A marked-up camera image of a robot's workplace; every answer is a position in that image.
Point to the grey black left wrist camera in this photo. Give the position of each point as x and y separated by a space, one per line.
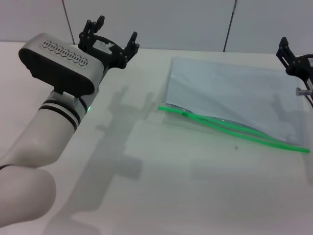
63 63

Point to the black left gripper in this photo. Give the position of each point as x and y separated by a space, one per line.
107 52

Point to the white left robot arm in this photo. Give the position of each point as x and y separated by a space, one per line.
44 137

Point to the clear green-zip document bag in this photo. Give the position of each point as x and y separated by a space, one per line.
220 93

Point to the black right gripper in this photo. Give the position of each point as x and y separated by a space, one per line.
303 66

